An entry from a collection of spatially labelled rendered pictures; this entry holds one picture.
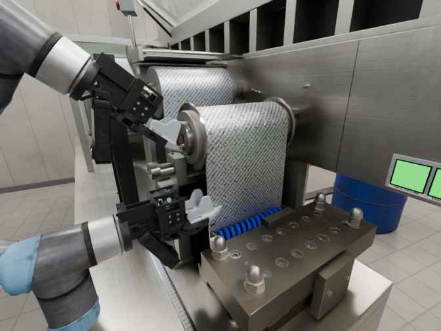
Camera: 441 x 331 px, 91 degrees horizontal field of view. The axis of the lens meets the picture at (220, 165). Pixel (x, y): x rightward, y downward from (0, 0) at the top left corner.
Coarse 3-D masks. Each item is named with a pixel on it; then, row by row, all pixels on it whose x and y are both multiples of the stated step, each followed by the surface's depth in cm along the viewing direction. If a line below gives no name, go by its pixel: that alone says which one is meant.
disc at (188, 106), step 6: (186, 102) 45; (180, 108) 48; (186, 108) 46; (192, 108) 43; (198, 114) 42; (198, 120) 42; (204, 126) 41; (204, 132) 41; (204, 138) 42; (204, 144) 42; (204, 150) 43; (204, 156) 43; (186, 162) 52; (198, 162) 46; (204, 162) 44; (192, 168) 50; (198, 168) 47
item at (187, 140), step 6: (186, 126) 44; (180, 132) 47; (186, 132) 43; (180, 138) 47; (186, 138) 44; (192, 138) 44; (180, 144) 48; (186, 144) 44; (192, 144) 44; (186, 150) 45; (192, 150) 45
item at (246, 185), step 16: (224, 160) 46; (240, 160) 49; (256, 160) 52; (272, 160) 55; (208, 176) 45; (224, 176) 48; (240, 176) 50; (256, 176) 53; (272, 176) 56; (208, 192) 47; (224, 192) 49; (240, 192) 52; (256, 192) 55; (272, 192) 58; (224, 208) 51; (240, 208) 53; (256, 208) 57; (224, 224) 52
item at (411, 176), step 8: (400, 168) 43; (408, 168) 41; (416, 168) 40; (424, 168) 40; (400, 176) 43; (408, 176) 42; (416, 176) 41; (424, 176) 40; (400, 184) 43; (408, 184) 42; (416, 184) 41; (424, 184) 40
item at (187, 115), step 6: (180, 114) 47; (186, 114) 44; (192, 114) 44; (180, 120) 48; (186, 120) 45; (192, 120) 43; (192, 126) 43; (198, 126) 42; (288, 126) 55; (192, 132) 44; (198, 132) 42; (198, 138) 42; (198, 144) 43; (198, 150) 43; (186, 156) 49; (192, 156) 46; (198, 156) 44; (192, 162) 47
